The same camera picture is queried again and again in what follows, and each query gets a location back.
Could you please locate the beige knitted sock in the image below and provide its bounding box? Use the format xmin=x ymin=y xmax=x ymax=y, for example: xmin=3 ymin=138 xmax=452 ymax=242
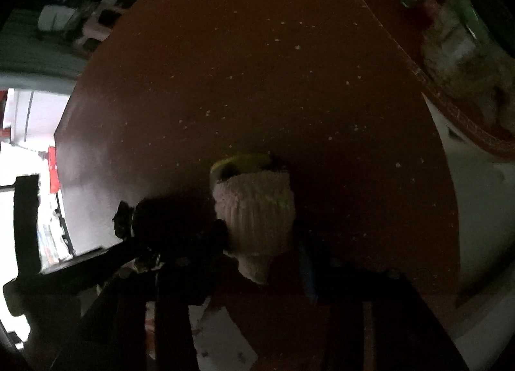
xmin=210 ymin=154 xmax=296 ymax=285

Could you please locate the white orange printed box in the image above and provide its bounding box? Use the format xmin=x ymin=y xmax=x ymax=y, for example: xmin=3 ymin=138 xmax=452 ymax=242
xmin=144 ymin=298 xmax=258 ymax=371

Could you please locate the pink plastic stool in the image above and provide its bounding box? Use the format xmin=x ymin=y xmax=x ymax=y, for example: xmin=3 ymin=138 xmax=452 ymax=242
xmin=72 ymin=3 xmax=126 ymax=55

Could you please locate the cluttered round side table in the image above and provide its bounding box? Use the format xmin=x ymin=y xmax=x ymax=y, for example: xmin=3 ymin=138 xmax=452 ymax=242
xmin=357 ymin=0 xmax=514 ymax=159

